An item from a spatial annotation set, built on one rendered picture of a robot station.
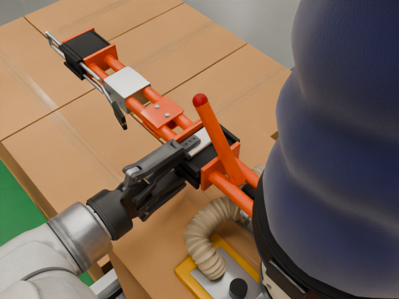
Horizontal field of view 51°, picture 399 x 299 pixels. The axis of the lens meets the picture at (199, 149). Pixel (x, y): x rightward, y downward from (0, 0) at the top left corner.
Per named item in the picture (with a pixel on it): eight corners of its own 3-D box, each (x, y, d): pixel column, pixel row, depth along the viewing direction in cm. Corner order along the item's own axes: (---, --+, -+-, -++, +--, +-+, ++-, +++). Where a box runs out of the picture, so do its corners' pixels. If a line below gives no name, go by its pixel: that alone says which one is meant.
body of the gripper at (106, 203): (78, 191, 60) (129, 156, 64) (90, 219, 67) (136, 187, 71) (107, 226, 57) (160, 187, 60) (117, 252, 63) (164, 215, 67)
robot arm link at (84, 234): (57, 239, 65) (89, 216, 68) (89, 281, 61) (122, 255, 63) (39, 210, 58) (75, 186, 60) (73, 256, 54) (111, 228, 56)
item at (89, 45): (119, 63, 87) (115, 44, 83) (89, 80, 84) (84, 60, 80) (97, 45, 91) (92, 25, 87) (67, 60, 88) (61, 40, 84)
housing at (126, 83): (154, 98, 81) (152, 81, 78) (126, 115, 79) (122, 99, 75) (133, 80, 85) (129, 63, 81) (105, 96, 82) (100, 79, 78)
